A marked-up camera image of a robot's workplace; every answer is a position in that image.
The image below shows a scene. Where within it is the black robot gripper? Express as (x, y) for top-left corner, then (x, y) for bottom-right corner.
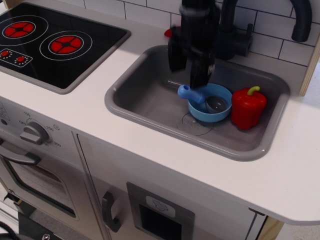
(168, 7), (220, 89)

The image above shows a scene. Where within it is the blue-handled grey toy spoon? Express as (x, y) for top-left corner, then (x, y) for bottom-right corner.
(177, 84), (227, 114)

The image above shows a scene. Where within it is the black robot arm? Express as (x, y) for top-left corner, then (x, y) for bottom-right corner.
(168, 0), (221, 89)

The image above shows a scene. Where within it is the light blue plastic bowl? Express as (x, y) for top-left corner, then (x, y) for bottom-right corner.
(188, 83), (232, 123)

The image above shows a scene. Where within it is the grey plastic sink basin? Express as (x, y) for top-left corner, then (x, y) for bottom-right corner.
(104, 45), (290, 162)

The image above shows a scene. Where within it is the red toy chili pepper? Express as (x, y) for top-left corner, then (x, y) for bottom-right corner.
(164, 28), (173, 38)

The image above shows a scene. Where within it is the dark grey toy faucet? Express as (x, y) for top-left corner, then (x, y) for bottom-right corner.
(216, 0), (313, 60)

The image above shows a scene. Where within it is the red toy bell pepper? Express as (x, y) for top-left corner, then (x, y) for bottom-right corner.
(231, 86), (267, 130)

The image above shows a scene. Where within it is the black toy stove top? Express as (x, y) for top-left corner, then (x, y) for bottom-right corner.
(0, 2), (131, 95)

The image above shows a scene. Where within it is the white cabinet door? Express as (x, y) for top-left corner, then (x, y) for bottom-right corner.
(77, 134), (267, 240)

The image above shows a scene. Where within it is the grey toy dispenser panel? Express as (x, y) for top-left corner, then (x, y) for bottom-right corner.
(126, 182), (195, 240)

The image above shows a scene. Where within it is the grey oven dial knob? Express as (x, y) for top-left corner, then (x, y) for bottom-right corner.
(20, 121), (49, 145)

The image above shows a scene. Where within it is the toy oven door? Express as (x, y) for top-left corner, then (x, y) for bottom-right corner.
(0, 137), (106, 240)

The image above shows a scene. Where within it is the grey cabinet door handle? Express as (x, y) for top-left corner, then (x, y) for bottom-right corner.
(101, 191), (122, 233)

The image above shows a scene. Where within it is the grey oven door handle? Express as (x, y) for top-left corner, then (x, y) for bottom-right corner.
(0, 145), (41, 166)

